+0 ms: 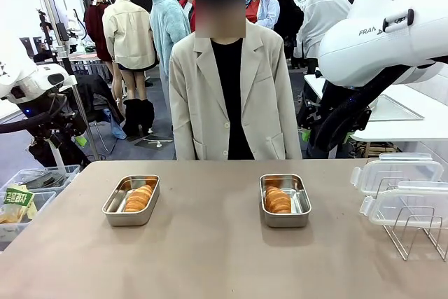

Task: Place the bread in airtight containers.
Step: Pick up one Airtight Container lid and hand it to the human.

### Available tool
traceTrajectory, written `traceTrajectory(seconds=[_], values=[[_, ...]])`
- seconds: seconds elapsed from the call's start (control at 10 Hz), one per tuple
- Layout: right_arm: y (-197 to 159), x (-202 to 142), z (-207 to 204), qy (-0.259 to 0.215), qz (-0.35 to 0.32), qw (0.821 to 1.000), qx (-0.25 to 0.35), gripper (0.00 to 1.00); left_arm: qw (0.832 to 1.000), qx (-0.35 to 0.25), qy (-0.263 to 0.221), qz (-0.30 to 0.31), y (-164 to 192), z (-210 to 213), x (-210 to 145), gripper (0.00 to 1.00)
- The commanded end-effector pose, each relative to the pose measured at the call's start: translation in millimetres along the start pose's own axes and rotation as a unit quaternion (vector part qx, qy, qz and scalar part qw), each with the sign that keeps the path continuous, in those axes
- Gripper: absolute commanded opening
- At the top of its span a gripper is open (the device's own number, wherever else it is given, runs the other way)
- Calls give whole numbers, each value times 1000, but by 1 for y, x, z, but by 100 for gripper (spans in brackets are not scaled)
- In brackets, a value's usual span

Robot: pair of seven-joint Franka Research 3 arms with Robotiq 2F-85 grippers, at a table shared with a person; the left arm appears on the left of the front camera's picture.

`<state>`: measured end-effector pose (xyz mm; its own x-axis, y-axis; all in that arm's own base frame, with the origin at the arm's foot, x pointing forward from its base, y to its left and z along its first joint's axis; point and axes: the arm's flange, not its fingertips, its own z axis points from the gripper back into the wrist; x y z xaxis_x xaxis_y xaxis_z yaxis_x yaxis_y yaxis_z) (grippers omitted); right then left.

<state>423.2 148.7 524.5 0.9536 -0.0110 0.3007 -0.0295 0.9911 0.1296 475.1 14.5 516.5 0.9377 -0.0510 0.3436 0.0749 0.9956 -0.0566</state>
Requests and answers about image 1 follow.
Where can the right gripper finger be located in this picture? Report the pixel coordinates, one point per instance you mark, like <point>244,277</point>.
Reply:
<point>347,138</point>
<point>306,135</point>

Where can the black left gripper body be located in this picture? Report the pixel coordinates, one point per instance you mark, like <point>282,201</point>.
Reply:
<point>63,124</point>

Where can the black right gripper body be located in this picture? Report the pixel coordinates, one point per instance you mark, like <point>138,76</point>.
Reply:
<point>360,120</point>

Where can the perforated metal tray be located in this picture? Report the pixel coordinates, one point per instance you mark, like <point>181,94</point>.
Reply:
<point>395,110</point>

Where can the clear plastic clip lid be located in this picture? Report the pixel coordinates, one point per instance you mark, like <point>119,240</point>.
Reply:
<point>413,201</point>
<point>402,169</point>

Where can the golden croissant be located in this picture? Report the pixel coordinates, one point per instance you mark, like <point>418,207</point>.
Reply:
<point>139,199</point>
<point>277,201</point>

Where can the rectangular steel container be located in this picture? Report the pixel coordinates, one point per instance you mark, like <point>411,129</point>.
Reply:
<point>285,221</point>
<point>131,218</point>

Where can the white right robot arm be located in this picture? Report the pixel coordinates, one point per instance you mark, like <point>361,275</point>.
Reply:
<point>378,33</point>

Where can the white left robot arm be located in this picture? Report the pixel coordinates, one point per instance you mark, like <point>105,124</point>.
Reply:
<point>24,78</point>

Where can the person's right forearm beige sleeve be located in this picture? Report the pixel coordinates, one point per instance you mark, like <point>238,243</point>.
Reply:
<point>182,131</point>

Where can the person's left forearm beige sleeve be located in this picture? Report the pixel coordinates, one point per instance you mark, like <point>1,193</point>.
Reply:
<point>288,134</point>

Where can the silver metal stand pole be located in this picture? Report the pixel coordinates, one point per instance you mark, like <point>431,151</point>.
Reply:
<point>85,120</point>

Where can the blue cloth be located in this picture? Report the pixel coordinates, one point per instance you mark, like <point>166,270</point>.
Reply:
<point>117,127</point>

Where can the black jacket on chair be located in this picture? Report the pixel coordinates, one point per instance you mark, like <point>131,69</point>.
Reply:
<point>94,92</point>

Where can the clear plastic bin with utensils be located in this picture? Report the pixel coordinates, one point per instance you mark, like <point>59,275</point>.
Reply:
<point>52,176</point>

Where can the person in beige blazer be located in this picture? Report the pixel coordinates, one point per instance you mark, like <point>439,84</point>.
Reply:
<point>266,103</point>

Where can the clear plastic bin with snacks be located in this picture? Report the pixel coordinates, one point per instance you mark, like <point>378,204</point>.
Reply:
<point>43,201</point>

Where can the white side table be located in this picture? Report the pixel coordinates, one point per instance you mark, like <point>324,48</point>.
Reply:
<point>430,103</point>

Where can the green snack bag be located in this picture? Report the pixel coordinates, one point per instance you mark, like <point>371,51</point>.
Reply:
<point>15,199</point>

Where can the mannequin in dark red dress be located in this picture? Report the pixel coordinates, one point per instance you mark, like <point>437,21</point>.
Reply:
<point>96,29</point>

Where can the mannequin in beige jacket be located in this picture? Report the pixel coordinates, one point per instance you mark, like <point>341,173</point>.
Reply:
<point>127,33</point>

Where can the mannequin in black jacket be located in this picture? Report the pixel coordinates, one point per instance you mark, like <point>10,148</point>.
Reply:
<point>290,15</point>

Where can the mannequin in blue fleece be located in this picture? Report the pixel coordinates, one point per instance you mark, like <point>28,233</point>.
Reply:
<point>168,33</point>

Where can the mannequin in red jacket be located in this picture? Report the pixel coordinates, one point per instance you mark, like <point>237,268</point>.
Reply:
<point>191,6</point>

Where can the flat mannequin base plate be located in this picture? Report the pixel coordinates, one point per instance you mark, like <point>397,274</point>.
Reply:
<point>154,143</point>

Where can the black camera tripod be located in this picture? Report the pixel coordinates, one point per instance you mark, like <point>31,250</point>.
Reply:
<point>43,29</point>

